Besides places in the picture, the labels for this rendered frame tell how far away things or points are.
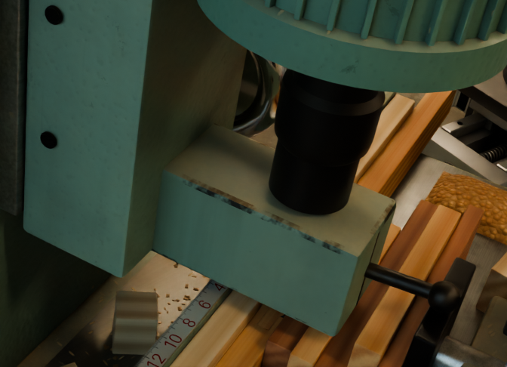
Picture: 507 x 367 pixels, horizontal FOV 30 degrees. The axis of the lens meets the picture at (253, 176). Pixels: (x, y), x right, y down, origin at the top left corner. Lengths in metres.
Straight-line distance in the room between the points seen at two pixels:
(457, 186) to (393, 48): 0.43
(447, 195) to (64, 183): 0.38
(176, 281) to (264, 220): 0.30
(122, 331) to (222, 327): 0.17
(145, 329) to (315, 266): 0.24
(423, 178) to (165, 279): 0.25
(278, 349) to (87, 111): 0.19
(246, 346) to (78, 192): 0.15
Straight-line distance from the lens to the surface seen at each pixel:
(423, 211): 0.75
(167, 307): 0.83
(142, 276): 0.86
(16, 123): 0.59
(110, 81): 0.54
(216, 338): 0.61
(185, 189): 0.59
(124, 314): 0.77
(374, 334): 0.60
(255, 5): 0.45
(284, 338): 0.62
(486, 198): 0.85
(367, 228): 0.58
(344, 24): 0.44
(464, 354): 0.63
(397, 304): 0.63
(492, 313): 0.67
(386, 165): 0.81
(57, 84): 0.56
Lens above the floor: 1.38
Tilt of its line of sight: 36 degrees down
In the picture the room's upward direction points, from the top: 11 degrees clockwise
